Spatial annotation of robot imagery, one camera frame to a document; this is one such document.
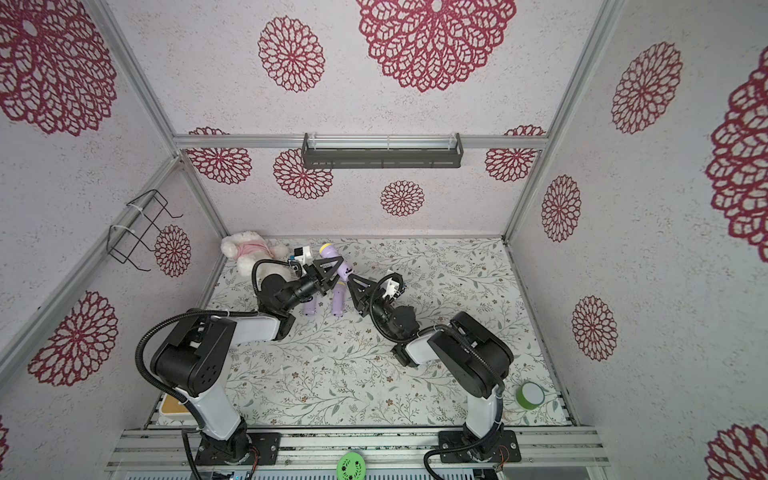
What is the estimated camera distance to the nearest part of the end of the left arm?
2.30 feet

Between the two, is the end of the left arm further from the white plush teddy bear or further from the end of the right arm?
the white plush teddy bear

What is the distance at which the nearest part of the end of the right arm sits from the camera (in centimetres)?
69
